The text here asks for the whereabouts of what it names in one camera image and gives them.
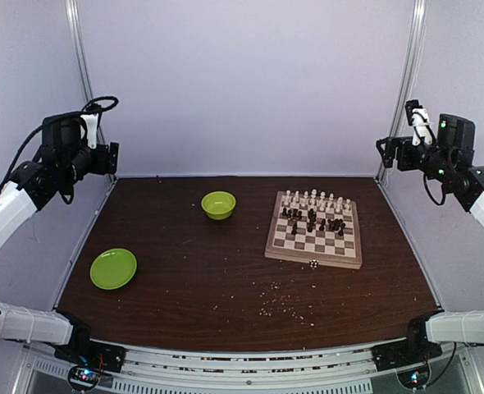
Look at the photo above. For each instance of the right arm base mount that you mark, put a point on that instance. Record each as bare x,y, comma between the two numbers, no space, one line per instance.
406,361

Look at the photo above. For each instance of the left aluminium corner post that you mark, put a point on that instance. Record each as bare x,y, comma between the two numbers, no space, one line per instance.
73,20

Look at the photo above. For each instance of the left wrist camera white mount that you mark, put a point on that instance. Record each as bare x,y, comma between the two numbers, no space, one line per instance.
89,129

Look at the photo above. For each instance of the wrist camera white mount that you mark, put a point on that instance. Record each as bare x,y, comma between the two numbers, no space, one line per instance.
89,129
419,120

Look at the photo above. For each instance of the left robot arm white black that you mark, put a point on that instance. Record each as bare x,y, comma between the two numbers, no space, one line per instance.
68,153

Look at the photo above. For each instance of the green plate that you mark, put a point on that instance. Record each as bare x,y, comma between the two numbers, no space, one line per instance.
113,269

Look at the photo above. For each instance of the right aluminium corner post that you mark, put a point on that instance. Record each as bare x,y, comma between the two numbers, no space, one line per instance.
411,64

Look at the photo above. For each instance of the aluminium front rail frame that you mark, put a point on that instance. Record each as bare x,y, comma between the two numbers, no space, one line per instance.
347,369

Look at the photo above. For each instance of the aluminium corner post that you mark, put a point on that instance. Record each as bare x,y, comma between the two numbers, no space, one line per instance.
411,64
73,20

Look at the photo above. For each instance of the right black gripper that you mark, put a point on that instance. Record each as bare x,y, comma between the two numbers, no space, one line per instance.
403,142

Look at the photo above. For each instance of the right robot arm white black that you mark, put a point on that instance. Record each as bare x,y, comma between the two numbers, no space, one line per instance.
447,157

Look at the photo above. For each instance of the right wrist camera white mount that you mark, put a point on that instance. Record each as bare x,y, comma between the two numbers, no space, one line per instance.
419,120

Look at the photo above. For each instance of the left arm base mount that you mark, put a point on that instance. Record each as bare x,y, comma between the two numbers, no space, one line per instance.
94,369

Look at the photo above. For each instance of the wooden chess board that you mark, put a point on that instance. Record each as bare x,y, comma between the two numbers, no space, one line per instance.
316,228

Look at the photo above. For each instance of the green bowl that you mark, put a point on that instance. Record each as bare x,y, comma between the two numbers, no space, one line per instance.
218,205

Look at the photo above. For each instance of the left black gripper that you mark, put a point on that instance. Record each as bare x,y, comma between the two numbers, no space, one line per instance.
107,161

